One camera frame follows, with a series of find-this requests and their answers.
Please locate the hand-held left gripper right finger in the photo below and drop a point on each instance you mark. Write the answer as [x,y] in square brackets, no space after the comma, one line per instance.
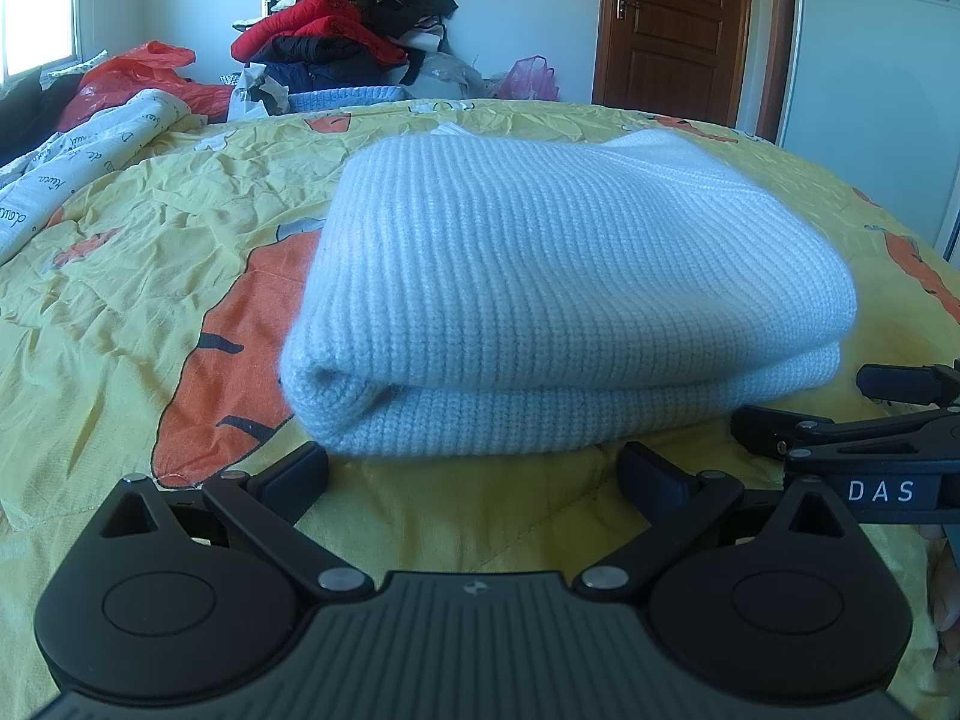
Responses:
[645,471]

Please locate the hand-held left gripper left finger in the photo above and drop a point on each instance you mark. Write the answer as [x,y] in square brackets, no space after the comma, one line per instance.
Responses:
[300,469]

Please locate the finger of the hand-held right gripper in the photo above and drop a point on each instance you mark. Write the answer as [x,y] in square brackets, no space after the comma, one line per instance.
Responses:
[761,426]
[907,385]

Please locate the white knit sweater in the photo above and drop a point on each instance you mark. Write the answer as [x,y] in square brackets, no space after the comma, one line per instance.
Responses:
[540,270]

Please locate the person's right hand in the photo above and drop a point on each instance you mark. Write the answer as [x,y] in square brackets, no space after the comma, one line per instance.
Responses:
[946,600]

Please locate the yellow carrot print bedsheet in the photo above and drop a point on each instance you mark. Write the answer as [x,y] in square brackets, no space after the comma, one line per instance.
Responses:
[150,255]

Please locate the white flower decal wardrobe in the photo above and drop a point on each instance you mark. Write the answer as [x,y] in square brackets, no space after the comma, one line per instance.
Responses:
[877,90]

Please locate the light blue knit sweater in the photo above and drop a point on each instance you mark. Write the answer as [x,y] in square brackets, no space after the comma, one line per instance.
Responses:
[345,97]

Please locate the white printed blanket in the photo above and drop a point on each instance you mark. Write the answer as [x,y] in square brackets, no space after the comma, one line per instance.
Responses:
[82,157]

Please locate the white grey plastic bag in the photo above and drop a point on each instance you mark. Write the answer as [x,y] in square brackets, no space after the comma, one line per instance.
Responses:
[259,90]

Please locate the brown wooden door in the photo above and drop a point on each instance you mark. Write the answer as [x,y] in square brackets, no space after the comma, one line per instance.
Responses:
[675,37]

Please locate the navy jacket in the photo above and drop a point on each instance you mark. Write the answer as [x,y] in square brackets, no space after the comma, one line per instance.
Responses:
[322,71]

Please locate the pink plastic bag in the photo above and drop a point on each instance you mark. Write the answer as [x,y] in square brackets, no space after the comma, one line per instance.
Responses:
[532,79]

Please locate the grey cloth bundle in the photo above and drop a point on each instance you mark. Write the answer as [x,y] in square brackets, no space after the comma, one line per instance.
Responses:
[454,79]

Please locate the red plastic bag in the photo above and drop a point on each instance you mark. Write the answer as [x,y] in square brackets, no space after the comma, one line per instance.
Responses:
[127,79]

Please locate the black cloth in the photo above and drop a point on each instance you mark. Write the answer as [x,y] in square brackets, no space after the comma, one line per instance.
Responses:
[30,109]

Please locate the white garment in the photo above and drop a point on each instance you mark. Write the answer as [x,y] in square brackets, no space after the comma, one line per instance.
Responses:
[424,34]

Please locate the window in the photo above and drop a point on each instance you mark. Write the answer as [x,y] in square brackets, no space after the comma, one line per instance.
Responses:
[37,0]

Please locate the wooden door frame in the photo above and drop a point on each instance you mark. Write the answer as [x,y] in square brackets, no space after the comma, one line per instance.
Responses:
[776,52]

